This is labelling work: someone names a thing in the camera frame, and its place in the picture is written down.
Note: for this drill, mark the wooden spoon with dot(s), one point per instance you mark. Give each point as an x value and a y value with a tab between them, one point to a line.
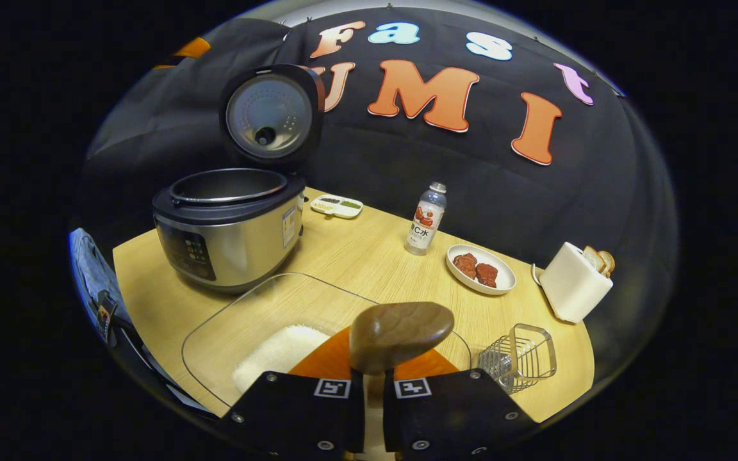
401	333

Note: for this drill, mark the white round plate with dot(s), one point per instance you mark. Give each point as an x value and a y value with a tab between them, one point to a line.
503	278

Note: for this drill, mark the white toaster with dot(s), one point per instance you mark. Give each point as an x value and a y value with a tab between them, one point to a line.
571	285

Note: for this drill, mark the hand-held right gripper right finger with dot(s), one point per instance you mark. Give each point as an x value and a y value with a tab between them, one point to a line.
452	416

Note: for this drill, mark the black backdrop cloth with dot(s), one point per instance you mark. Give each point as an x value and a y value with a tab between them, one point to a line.
407	160

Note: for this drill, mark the dark grey rice cooker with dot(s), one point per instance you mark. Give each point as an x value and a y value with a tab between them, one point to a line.
234	250

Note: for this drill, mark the person's blue jeans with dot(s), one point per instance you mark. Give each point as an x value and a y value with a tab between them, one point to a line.
90	269

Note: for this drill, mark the red meat piece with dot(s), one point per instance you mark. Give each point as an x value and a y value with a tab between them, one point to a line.
465	264
487	275

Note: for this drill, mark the toasted bread slice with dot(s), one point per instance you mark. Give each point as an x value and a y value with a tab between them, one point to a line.
608	262
593	259

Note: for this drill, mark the clear plastic drink bottle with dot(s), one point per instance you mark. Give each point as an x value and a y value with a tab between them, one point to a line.
425	224

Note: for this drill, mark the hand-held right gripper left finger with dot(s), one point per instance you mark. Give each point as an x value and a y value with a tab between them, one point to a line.
292	416

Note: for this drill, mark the white divided bean dish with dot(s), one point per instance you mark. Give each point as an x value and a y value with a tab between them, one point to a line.
337	206

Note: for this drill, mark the clear glass container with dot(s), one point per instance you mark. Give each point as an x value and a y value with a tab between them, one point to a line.
247	314

